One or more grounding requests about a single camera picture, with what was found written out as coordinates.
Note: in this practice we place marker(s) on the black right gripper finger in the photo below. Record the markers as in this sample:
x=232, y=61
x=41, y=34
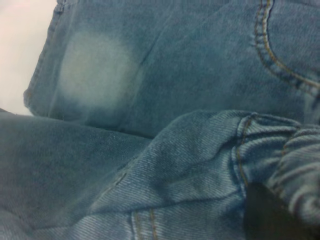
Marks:
x=262, y=217

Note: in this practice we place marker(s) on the blue denim jeans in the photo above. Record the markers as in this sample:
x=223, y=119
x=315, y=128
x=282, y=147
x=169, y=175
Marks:
x=175, y=75

